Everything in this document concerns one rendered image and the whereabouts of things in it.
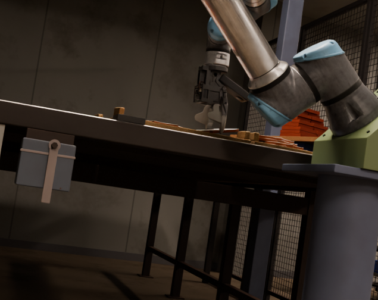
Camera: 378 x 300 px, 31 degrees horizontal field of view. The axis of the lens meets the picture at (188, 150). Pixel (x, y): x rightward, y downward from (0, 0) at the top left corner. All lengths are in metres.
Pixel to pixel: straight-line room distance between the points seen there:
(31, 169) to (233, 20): 0.62
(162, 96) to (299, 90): 5.60
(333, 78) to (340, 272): 0.48
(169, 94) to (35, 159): 5.60
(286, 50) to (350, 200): 2.51
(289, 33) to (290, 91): 2.48
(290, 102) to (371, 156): 0.24
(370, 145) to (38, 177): 0.82
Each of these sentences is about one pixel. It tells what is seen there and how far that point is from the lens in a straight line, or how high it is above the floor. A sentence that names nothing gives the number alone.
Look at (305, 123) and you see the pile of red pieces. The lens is 3.01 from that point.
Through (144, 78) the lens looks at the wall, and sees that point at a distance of 7.22.
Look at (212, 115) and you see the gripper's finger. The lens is 2.00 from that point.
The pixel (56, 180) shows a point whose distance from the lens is 1.74.
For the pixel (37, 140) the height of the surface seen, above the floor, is 0.83.
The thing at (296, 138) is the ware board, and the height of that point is 1.03.
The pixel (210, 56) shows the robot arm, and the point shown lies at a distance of 2.05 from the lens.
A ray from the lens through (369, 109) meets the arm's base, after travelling 1.75.
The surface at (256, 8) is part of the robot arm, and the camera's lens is 1.97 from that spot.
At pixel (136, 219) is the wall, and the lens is 7.17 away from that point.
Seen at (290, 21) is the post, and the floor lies 1.88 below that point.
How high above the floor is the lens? 0.74
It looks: 4 degrees up
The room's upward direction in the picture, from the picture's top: 8 degrees clockwise
